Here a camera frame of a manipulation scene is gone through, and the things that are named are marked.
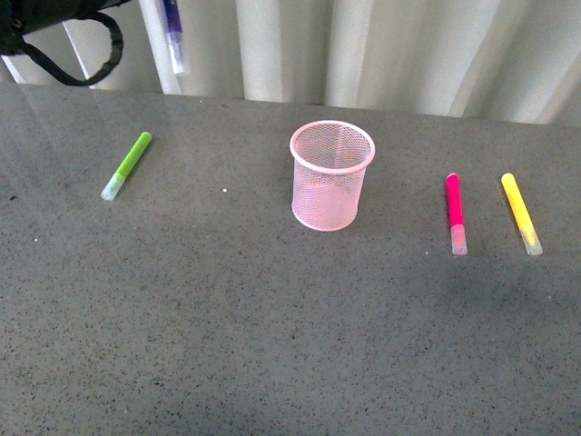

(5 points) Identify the pink pen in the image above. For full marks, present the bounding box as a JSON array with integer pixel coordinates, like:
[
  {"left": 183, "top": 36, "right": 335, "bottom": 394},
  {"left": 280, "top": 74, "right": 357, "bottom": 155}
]
[{"left": 446, "top": 173, "right": 468, "bottom": 255}]

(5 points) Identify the purple pen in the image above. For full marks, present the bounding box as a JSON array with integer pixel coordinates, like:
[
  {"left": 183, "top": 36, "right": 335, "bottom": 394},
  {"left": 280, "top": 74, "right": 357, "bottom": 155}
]
[{"left": 161, "top": 0, "right": 189, "bottom": 75}]

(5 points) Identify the pink mesh cup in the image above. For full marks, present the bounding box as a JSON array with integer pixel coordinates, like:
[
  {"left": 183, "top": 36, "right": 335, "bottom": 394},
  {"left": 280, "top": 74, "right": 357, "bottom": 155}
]
[{"left": 290, "top": 120, "right": 376, "bottom": 232}]

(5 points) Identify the green pen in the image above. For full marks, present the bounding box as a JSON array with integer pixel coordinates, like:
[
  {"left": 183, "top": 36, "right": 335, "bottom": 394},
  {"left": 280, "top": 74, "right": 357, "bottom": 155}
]
[{"left": 101, "top": 132, "right": 152, "bottom": 201}]

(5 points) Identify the yellow pen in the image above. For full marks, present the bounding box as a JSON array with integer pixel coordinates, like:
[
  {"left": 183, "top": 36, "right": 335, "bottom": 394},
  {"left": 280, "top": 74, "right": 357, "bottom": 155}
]
[{"left": 501, "top": 173, "right": 543, "bottom": 256}]

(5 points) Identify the white curtain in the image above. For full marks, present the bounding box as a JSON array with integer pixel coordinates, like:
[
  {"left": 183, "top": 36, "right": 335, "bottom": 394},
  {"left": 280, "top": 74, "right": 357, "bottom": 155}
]
[{"left": 0, "top": 0, "right": 581, "bottom": 126}]

